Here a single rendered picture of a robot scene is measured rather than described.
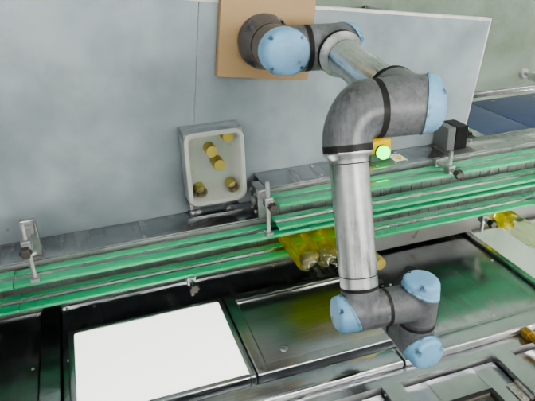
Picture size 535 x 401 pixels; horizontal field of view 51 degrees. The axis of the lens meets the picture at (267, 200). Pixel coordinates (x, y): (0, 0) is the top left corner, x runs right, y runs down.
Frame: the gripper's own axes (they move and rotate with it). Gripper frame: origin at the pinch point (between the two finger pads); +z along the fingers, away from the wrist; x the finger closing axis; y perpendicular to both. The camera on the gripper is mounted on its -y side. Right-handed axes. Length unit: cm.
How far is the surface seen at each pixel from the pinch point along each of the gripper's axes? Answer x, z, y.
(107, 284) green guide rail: -11, 30, 62
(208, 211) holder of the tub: -9, 44, 27
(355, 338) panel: 17.0, -5.6, 8.7
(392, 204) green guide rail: 8.2, 26.8, -24.3
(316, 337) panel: 14.0, -1.7, 17.6
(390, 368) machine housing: 19.4, -17.4, 5.7
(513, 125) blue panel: 24, 56, -92
